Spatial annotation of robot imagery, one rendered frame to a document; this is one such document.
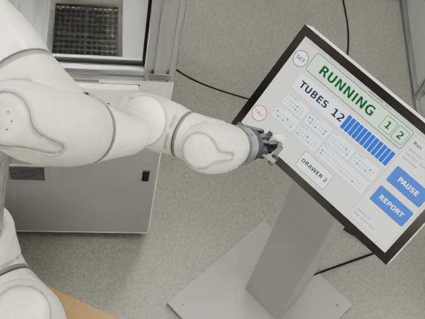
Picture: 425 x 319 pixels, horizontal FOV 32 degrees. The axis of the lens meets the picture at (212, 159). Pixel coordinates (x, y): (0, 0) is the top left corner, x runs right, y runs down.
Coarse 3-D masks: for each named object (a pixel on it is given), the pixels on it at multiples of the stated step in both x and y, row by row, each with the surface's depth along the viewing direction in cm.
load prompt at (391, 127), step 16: (320, 64) 177; (320, 80) 177; (336, 80) 176; (352, 80) 174; (352, 96) 174; (368, 96) 172; (368, 112) 173; (384, 112) 171; (384, 128) 171; (400, 128) 170; (400, 144) 170
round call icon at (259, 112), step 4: (256, 104) 185; (260, 104) 185; (252, 108) 186; (256, 108) 185; (260, 108) 185; (264, 108) 184; (252, 112) 186; (256, 112) 185; (260, 112) 185; (264, 112) 184; (268, 112) 184; (252, 116) 186; (256, 116) 185; (260, 116) 185; (264, 116) 184; (256, 120) 185; (260, 120) 185; (260, 124) 185
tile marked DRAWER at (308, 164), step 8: (304, 152) 180; (304, 160) 180; (312, 160) 180; (304, 168) 181; (312, 168) 180; (320, 168) 179; (312, 176) 180; (320, 176) 179; (328, 176) 178; (320, 184) 179
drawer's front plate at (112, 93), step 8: (88, 88) 192; (96, 88) 193; (104, 88) 193; (112, 88) 193; (120, 88) 194; (128, 88) 194; (136, 88) 195; (96, 96) 195; (104, 96) 196; (112, 96) 196; (120, 96) 196; (112, 104) 199
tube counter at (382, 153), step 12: (336, 108) 176; (336, 120) 176; (348, 120) 175; (348, 132) 175; (360, 132) 174; (372, 132) 173; (360, 144) 174; (372, 144) 173; (384, 144) 172; (384, 156) 172
